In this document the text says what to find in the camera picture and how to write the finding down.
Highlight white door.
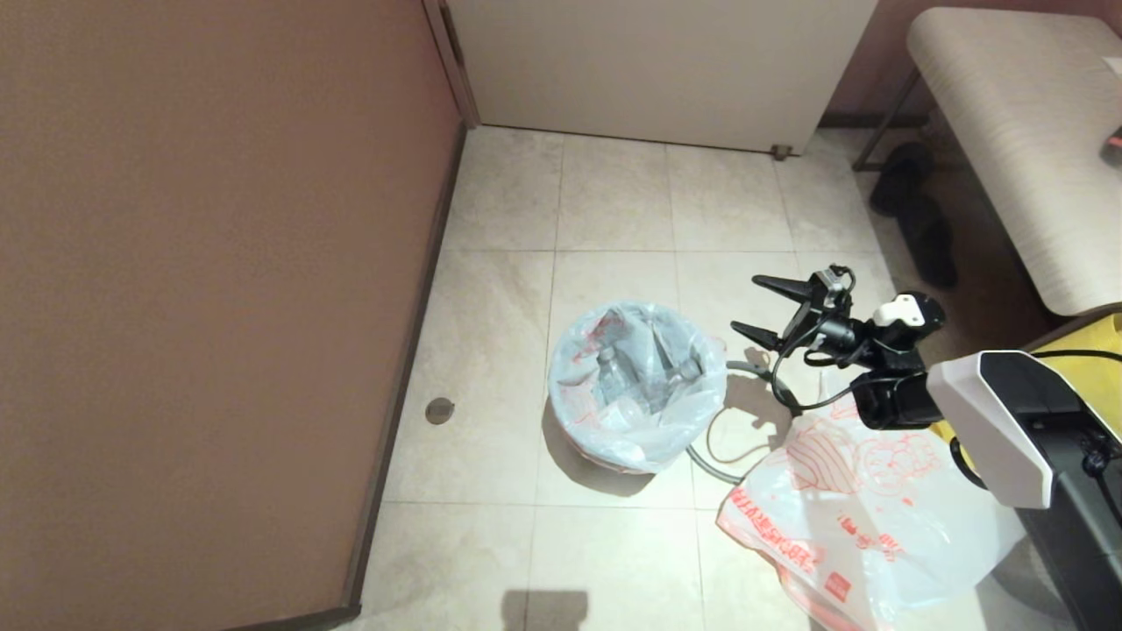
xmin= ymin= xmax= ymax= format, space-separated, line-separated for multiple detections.
xmin=443 ymin=0 xmax=877 ymax=157

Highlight grey bin retaining ring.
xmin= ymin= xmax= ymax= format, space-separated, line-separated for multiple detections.
xmin=688 ymin=359 xmax=803 ymax=485

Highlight beige wood-grain bench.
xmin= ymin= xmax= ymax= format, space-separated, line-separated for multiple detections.
xmin=907 ymin=7 xmax=1122 ymax=316

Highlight beige door frame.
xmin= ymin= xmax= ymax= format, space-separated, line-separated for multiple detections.
xmin=423 ymin=0 xmax=481 ymax=129

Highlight grey metal bench leg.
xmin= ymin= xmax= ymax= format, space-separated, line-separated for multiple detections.
xmin=850 ymin=68 xmax=921 ymax=172

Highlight black slipper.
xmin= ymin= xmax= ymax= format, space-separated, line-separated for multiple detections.
xmin=894 ymin=193 xmax=958 ymax=288
xmin=868 ymin=141 xmax=934 ymax=216

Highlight grey round cushion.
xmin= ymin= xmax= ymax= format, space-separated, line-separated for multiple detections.
xmin=986 ymin=530 xmax=1075 ymax=623

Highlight used white red-print trash bag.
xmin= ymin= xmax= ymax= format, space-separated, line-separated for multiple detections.
xmin=548 ymin=301 xmax=728 ymax=474

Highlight new white red-print plastic bag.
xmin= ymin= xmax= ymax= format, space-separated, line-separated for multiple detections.
xmin=717 ymin=368 xmax=1026 ymax=631

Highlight yellow fabric bag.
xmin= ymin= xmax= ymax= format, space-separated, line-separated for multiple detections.
xmin=931 ymin=315 xmax=1122 ymax=443

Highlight clear plastic bottle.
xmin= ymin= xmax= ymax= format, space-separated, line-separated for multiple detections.
xmin=657 ymin=351 xmax=704 ymax=391
xmin=596 ymin=349 xmax=628 ymax=404

